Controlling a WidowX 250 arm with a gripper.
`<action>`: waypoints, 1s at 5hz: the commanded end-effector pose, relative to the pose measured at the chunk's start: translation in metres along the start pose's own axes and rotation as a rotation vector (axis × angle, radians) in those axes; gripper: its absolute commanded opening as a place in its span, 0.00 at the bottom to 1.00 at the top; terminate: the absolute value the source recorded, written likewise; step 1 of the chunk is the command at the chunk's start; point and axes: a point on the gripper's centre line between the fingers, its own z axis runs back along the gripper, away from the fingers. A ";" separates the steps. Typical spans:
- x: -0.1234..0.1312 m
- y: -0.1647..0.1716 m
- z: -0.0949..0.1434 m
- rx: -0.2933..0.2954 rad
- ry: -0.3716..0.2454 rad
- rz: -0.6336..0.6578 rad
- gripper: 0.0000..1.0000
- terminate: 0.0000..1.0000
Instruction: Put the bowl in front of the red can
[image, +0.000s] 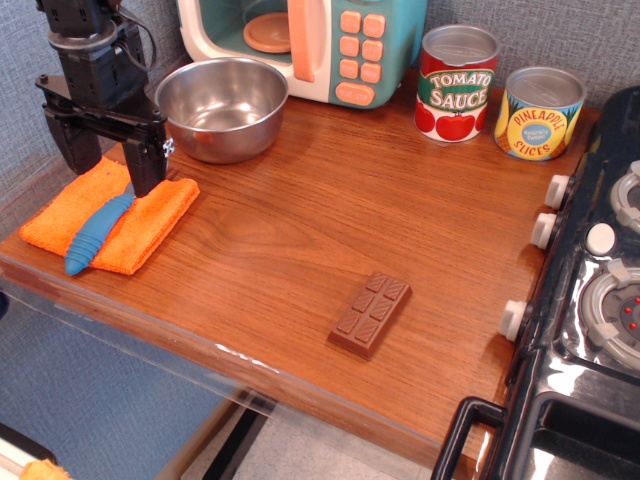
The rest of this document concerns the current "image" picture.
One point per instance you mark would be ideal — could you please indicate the red tomato sauce can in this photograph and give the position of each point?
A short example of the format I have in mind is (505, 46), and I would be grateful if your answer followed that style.
(456, 76)

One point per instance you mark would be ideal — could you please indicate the white stove knob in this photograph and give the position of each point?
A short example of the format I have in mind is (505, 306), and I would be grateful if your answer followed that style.
(512, 318)
(543, 229)
(556, 191)

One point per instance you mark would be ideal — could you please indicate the white stove knob top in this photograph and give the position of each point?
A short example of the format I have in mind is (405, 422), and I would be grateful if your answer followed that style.
(556, 191)

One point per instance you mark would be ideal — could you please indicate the white stove knob bottom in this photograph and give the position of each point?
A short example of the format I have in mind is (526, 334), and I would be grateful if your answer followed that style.
(512, 318)

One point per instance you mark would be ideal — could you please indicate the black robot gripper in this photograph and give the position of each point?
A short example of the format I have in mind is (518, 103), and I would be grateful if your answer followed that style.
(101, 93)

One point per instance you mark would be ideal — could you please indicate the orange object at corner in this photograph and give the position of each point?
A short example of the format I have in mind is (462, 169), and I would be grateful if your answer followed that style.
(43, 470)

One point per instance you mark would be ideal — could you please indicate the orange folded cloth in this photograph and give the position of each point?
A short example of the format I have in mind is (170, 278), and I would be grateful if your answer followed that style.
(135, 236)

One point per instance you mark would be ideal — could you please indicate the black oven door handle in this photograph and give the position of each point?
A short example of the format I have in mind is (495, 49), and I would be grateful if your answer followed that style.
(471, 410)

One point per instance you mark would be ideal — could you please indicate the toy microwave teal and white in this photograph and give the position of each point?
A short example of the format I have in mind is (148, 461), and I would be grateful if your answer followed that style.
(349, 53)

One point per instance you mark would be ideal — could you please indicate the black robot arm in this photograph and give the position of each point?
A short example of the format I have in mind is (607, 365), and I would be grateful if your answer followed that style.
(88, 10)

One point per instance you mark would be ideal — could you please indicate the blue handled fork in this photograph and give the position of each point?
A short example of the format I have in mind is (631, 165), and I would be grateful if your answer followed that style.
(90, 238)

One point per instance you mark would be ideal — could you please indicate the white stove knob middle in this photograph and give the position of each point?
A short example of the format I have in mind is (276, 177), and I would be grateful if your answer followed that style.
(543, 229)

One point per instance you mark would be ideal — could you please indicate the yellow pineapple slices can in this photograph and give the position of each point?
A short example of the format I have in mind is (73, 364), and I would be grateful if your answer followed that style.
(539, 112)

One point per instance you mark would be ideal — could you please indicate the black toy stove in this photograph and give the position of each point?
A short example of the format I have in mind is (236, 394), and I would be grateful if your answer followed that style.
(573, 382)

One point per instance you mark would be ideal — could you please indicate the stainless steel bowl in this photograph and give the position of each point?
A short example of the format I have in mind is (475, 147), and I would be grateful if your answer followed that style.
(225, 110)

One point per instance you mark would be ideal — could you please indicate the brown toy chocolate bar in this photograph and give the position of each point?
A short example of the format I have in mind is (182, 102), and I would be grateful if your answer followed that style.
(365, 323)

